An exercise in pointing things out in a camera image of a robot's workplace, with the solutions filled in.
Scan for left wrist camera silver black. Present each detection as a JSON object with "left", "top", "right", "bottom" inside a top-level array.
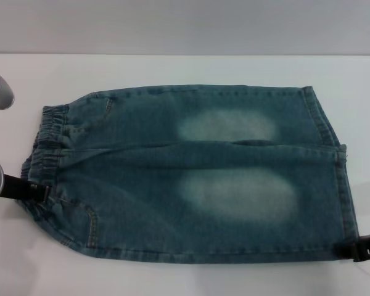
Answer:
[{"left": 0, "top": 68, "right": 15, "bottom": 111}]

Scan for blue denim shorts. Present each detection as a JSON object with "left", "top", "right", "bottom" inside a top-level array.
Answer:
[{"left": 15, "top": 84, "right": 359, "bottom": 258}]

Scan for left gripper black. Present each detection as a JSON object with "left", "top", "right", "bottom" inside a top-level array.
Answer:
[{"left": 0, "top": 173, "right": 52, "bottom": 205}]

